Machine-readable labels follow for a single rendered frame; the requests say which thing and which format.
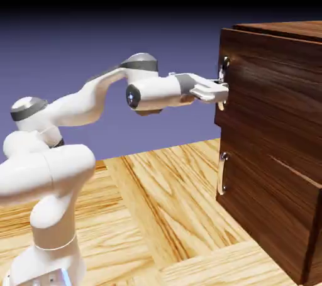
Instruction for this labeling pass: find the curved silver door handle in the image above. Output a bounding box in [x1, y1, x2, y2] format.
[217, 55, 231, 111]
[216, 151, 230, 196]

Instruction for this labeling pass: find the dark wood cabinet door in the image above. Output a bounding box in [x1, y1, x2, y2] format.
[215, 123, 322, 286]
[214, 28, 322, 188]

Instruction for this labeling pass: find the dark wood cabinet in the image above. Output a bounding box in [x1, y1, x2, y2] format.
[214, 20, 322, 286]

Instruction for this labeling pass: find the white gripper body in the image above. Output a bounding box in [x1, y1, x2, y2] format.
[189, 74, 230, 104]

